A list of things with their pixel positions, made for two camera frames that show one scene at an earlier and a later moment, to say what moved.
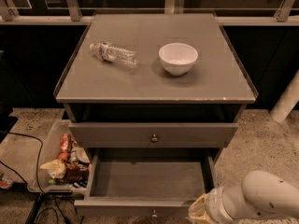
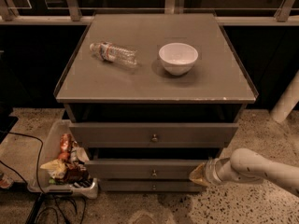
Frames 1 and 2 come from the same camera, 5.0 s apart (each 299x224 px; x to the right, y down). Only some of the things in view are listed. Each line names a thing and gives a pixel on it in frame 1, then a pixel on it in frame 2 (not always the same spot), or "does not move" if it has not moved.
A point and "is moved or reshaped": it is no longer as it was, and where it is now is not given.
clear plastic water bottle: [112, 53] does not move
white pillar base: [287, 101] does not move
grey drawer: [147, 182] is moved or reshaped
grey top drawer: [152, 134] does not move
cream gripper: [214, 205] -> [211, 171]
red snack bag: [65, 142] does not move
